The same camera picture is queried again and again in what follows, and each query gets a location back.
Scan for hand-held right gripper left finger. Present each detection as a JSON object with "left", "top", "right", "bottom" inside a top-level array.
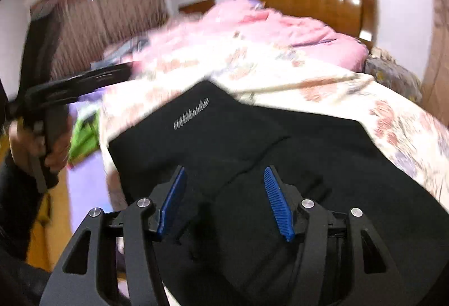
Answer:
[{"left": 38, "top": 166, "right": 186, "bottom": 306}]

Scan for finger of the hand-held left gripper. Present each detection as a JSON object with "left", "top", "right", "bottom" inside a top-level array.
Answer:
[{"left": 26, "top": 62, "right": 133, "bottom": 107}]

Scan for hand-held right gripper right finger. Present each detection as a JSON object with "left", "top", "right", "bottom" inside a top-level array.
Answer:
[{"left": 264, "top": 166, "right": 412, "bottom": 306}]

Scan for black pants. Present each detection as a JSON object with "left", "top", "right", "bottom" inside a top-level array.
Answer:
[{"left": 105, "top": 80, "right": 449, "bottom": 306}]

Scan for person's left forearm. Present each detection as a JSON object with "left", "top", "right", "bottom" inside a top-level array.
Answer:
[{"left": 0, "top": 152, "right": 48, "bottom": 261}]

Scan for person's left hand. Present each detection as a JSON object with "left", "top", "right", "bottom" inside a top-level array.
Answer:
[{"left": 8, "top": 115, "right": 73, "bottom": 171}]

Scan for green cloth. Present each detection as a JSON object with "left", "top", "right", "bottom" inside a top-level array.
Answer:
[{"left": 68, "top": 110, "right": 103, "bottom": 167}]

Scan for patterned red curtain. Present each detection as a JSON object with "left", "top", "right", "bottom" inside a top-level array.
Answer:
[{"left": 30, "top": 0, "right": 169, "bottom": 79}]

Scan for small wooden headboard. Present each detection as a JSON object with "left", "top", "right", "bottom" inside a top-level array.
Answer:
[{"left": 178, "top": 0, "right": 217, "bottom": 14}]

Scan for floral bed sheet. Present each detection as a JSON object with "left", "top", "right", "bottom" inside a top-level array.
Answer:
[{"left": 100, "top": 29, "right": 449, "bottom": 208}]

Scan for floral covered nightstand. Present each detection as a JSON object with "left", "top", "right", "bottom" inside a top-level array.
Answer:
[{"left": 365, "top": 50, "right": 423, "bottom": 105}]

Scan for pink quilt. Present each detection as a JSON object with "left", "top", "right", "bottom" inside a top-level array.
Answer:
[{"left": 140, "top": 0, "right": 370, "bottom": 74}]

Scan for wooden wardrobe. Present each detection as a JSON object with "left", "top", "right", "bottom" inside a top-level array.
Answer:
[{"left": 420, "top": 0, "right": 449, "bottom": 117}]

